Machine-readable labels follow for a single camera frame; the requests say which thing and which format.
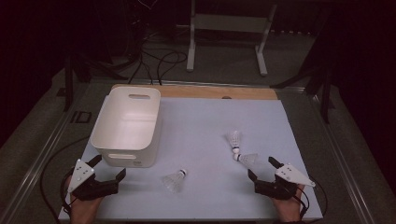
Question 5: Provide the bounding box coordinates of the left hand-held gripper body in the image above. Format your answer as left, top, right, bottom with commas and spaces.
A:
67, 159, 120, 202

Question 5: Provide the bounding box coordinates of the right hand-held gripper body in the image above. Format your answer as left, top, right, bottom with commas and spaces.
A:
253, 162, 317, 201

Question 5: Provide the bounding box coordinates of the white feather shuttlecock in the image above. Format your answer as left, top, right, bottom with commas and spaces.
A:
227, 130, 241, 155
162, 168, 188, 193
233, 152, 260, 167

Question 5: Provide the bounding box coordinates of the white plastic storage bin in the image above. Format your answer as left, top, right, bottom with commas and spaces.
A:
90, 86, 163, 168

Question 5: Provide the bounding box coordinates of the person's right hand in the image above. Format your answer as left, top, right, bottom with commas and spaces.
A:
271, 184, 305, 224

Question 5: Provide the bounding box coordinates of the person's left hand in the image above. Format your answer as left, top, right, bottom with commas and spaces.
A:
68, 186, 104, 224

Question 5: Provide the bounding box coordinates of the pale blue table mat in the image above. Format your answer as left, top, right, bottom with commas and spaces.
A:
58, 96, 324, 222

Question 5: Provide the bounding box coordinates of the black metal stand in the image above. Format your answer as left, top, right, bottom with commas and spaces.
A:
270, 62, 336, 124
63, 54, 129, 112

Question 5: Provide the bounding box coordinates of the white metal stand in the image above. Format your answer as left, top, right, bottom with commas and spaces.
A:
177, 0, 278, 77

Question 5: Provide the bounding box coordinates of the small black floor frame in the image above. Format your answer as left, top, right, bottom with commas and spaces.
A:
69, 110, 93, 124

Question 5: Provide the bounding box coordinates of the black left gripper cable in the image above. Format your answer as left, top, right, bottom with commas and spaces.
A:
39, 135, 92, 224

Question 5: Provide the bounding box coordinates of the metal frame rail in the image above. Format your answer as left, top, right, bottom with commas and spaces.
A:
0, 83, 94, 224
306, 88, 376, 224

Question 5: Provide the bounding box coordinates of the black floor cable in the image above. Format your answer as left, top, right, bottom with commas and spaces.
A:
126, 46, 156, 86
156, 50, 189, 86

